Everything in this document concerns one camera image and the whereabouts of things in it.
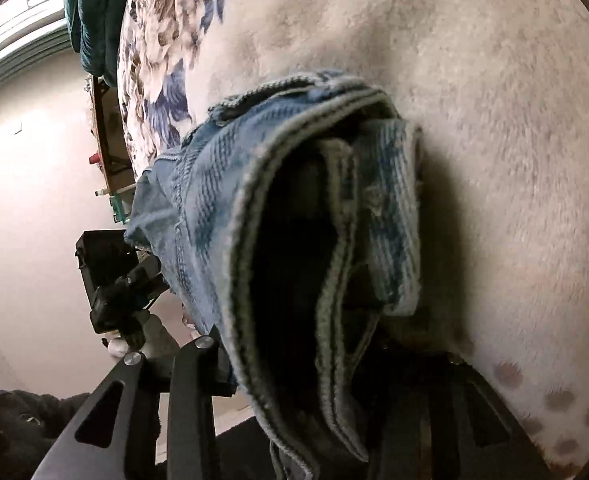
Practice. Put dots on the dark cloth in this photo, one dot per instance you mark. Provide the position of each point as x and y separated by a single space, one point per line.
19 430

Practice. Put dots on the small red object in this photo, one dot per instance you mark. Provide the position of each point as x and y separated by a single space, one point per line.
94 159

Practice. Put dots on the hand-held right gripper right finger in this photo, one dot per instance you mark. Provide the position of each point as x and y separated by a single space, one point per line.
444 400

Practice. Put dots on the floral cream blanket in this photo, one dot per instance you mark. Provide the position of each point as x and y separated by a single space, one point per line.
449 40

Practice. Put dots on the teal plush cloth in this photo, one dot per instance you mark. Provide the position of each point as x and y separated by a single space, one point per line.
97 15

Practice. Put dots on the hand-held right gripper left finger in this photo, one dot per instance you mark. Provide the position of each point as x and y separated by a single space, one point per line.
193 390

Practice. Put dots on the blue denim pants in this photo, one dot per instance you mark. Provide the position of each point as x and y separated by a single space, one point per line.
209 195

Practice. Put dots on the window with white frame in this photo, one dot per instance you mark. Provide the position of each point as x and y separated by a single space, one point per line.
19 20

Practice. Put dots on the wooden side table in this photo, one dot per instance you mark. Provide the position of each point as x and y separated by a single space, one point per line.
108 130

